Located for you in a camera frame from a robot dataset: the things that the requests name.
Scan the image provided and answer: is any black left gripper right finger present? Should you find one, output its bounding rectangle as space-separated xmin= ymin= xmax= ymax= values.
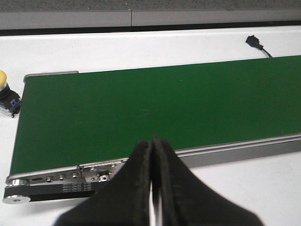
xmin=151 ymin=137 xmax=263 ymax=226

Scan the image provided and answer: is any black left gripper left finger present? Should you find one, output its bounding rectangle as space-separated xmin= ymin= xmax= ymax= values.
xmin=55 ymin=141 xmax=151 ymax=226

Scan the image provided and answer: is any green conveyor belt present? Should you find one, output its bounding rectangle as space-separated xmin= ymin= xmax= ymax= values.
xmin=10 ymin=56 xmax=301 ymax=174

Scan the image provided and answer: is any black drive belt with pulleys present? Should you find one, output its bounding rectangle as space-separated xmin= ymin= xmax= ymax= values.
xmin=3 ymin=179 xmax=102 ymax=204

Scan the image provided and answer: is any yellow push button beside conveyor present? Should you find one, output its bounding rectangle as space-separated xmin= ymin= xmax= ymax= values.
xmin=0 ymin=71 xmax=21 ymax=118

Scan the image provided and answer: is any small black sensor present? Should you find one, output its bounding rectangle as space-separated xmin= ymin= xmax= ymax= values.
xmin=245 ymin=35 xmax=272 ymax=58

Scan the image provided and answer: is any grey speckled stone counter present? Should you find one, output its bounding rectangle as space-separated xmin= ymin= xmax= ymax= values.
xmin=0 ymin=0 xmax=301 ymax=30

